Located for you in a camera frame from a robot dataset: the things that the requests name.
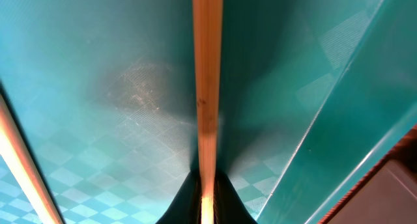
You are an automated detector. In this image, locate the grey plastic dish rack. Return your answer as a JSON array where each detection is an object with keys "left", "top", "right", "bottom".
[{"left": 325, "top": 158, "right": 417, "bottom": 224}]

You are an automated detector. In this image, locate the teal plastic tray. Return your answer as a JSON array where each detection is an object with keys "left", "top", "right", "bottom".
[{"left": 1, "top": 0, "right": 416, "bottom": 223}]

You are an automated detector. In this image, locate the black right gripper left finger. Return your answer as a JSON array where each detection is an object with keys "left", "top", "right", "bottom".
[{"left": 156, "top": 171, "right": 201, "bottom": 224}]

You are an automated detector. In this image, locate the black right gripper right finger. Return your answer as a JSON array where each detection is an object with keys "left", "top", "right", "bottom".
[{"left": 214, "top": 171, "right": 257, "bottom": 224}]

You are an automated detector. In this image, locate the wooden chopstick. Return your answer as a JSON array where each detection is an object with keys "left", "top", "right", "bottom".
[
  {"left": 1, "top": 98, "right": 64, "bottom": 224},
  {"left": 192, "top": 0, "right": 223, "bottom": 224}
]

